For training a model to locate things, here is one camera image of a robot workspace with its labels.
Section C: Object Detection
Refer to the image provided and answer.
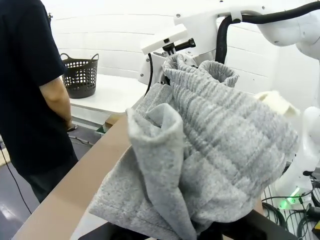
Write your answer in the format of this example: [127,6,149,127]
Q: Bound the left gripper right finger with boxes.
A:
[220,208,300,240]

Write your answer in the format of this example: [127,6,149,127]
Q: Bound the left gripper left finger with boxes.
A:
[76,219,151,240]

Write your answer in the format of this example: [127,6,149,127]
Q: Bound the grey training pants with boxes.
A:
[87,53,300,240]

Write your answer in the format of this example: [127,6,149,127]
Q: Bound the dark grey perforated basket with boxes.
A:
[59,52,100,99]

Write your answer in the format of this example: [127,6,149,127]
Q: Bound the person's right forearm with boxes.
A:
[39,76,73,129]

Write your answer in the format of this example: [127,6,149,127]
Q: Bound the person's right hand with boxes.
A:
[65,113,76,131]

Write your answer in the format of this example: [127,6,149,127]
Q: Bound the white side table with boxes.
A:
[61,73,151,119]

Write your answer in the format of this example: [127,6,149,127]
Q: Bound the cardboard box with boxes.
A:
[104,113,126,131]

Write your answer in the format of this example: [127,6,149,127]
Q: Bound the person in dark shirt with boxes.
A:
[0,0,80,205]

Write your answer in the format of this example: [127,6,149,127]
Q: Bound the black coiled cable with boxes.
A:
[260,201,284,221]
[296,174,320,239]

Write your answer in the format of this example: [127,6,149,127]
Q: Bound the thin black camera cable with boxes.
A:
[144,52,154,97]

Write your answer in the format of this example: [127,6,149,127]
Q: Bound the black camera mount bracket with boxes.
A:
[163,37,197,55]

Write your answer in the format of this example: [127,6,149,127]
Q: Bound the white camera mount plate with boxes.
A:
[140,24,189,55]

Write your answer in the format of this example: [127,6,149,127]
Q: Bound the thick black cable hose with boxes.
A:
[215,4,311,67]

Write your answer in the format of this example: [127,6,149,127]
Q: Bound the thin black floor cable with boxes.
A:
[0,143,34,216]

